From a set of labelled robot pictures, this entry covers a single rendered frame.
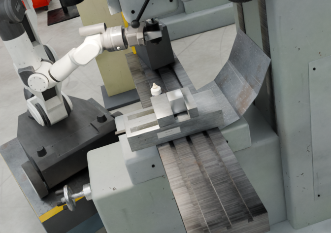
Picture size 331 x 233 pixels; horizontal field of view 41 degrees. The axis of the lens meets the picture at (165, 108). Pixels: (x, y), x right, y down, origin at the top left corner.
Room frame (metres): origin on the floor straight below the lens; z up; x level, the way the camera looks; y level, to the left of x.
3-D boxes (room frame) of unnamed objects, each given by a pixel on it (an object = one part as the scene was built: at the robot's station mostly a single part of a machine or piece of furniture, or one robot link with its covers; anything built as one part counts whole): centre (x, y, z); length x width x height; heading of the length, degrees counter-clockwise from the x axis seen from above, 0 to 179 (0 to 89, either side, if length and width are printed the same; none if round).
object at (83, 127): (2.09, 0.60, 0.59); 0.64 x 0.52 x 0.33; 26
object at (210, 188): (1.43, -0.04, 0.86); 1.24 x 0.23 x 0.08; 4
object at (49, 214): (2.09, 0.60, 0.20); 0.78 x 0.68 x 0.40; 26
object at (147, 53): (1.91, -0.02, 1.00); 0.22 x 0.12 x 0.20; 14
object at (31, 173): (1.75, 0.73, 0.50); 0.20 x 0.05 x 0.20; 26
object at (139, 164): (1.47, -0.03, 0.76); 0.50 x 0.35 x 0.12; 94
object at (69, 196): (1.43, 0.47, 0.60); 0.16 x 0.12 x 0.12; 94
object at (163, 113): (1.32, 0.01, 0.99); 0.15 x 0.06 x 0.04; 2
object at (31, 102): (2.12, 0.61, 0.68); 0.21 x 0.20 x 0.13; 26
